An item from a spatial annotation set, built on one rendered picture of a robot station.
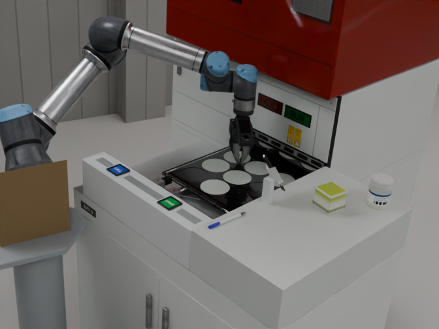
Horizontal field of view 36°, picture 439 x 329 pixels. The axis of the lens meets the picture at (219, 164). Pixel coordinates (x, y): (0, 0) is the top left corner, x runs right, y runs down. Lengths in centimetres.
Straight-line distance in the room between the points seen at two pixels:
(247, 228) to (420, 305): 160
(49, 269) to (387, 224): 107
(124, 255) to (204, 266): 42
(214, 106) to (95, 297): 86
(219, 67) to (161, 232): 55
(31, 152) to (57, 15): 254
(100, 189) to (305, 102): 75
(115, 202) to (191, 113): 71
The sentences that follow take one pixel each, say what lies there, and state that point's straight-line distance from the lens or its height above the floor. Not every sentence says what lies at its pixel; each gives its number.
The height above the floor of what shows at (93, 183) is 90.
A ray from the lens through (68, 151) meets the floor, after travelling 444.
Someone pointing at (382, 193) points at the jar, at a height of 103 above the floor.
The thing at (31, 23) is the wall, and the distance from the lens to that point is 454.
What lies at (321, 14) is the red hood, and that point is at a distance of 217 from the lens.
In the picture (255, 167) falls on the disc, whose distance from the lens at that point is 243.
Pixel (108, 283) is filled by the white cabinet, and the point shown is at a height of 52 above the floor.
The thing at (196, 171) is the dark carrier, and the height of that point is 90.
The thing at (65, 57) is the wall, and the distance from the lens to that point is 467.
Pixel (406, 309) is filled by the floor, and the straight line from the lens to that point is 337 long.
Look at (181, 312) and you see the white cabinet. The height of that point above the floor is 65.
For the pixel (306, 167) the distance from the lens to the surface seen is 241.
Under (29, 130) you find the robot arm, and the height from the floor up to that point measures 113.
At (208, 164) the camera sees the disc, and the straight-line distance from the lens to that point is 243.
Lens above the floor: 206
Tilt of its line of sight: 29 degrees down
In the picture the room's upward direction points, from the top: 4 degrees clockwise
